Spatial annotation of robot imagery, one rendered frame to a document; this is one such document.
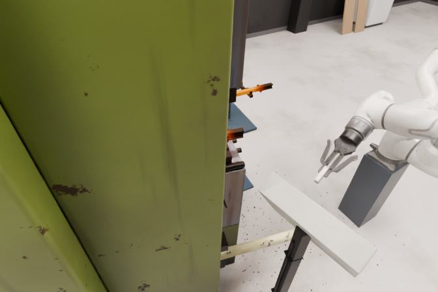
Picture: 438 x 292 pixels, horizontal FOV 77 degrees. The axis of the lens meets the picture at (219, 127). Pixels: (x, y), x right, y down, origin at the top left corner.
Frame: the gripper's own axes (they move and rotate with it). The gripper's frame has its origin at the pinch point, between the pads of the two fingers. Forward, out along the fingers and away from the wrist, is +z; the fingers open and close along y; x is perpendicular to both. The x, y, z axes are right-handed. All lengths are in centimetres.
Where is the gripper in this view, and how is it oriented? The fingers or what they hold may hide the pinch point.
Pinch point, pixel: (321, 175)
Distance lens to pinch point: 112.8
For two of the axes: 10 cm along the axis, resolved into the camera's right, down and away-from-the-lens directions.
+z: -6.6, 7.4, -1.4
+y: -6.6, -4.8, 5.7
